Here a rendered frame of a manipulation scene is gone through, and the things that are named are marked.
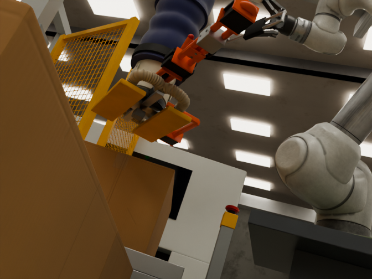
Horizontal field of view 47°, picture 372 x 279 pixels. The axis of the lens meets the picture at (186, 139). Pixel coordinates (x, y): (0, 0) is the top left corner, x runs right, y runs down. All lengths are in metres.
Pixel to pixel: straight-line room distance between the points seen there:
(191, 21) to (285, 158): 0.82
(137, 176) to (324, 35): 0.89
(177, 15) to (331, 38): 0.60
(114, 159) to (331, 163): 0.83
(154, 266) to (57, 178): 1.11
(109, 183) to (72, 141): 1.24
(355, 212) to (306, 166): 0.25
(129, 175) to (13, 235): 1.29
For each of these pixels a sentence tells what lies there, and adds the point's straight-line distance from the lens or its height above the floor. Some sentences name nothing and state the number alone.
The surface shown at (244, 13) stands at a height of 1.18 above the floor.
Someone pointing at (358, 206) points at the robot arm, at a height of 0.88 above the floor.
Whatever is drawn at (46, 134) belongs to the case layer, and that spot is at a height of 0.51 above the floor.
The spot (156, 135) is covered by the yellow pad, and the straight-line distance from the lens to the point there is 1.72.
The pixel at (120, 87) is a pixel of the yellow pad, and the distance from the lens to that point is 1.47.
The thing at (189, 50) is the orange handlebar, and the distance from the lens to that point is 1.36.
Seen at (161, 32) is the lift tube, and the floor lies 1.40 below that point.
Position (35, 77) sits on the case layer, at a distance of 0.28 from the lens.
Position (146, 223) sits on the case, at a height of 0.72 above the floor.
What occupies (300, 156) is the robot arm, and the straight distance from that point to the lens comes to 1.13.
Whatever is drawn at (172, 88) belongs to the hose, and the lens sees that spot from 1.49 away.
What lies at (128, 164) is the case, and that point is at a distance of 1.63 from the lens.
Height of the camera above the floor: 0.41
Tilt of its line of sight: 24 degrees up
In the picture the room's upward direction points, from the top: 20 degrees clockwise
